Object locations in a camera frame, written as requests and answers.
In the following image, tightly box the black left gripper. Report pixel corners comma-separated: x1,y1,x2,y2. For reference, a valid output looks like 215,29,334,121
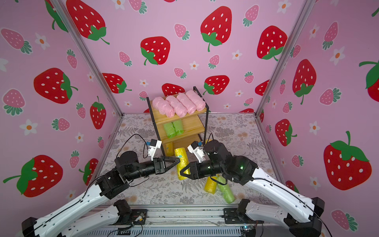
124,158,177,184

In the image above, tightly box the yellow trash bag roll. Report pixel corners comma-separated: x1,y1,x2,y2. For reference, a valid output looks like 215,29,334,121
165,142,174,157
204,176,217,195
174,148,189,181

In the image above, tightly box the three-tier wooden shelf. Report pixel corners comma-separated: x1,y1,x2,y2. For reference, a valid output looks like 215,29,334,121
146,86,210,158

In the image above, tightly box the green trash bag roll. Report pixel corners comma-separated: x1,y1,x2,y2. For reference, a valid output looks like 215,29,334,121
163,122,176,139
217,175,235,204
172,119,184,136

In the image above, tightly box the pink trash bag roll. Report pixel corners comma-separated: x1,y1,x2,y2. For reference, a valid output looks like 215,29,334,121
153,97,175,118
165,95,188,118
177,93,196,115
186,90,206,111

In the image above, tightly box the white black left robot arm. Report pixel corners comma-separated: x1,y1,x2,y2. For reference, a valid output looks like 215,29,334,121
22,151,180,237

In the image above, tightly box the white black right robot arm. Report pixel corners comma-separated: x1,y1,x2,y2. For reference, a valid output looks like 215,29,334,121
180,140,325,237

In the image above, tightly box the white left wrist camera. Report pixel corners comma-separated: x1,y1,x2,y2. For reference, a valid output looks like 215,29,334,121
147,139,162,161

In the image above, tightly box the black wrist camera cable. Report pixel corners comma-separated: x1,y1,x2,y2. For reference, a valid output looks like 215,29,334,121
116,133,150,159

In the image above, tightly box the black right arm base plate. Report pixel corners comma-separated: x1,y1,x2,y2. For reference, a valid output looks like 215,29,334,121
222,208,264,225

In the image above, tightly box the aluminium frame rail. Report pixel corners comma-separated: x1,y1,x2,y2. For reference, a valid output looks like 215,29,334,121
79,206,293,237

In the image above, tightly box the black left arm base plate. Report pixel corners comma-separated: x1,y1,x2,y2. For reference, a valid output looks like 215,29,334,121
111,209,148,225

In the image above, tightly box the right aluminium corner post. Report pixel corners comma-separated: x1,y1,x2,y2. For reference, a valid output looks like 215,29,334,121
256,0,315,118

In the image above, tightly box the aluminium corner post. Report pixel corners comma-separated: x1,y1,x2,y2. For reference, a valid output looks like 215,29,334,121
256,0,315,118
51,0,123,118

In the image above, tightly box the left aluminium corner post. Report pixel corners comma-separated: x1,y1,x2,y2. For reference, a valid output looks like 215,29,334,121
51,0,123,118

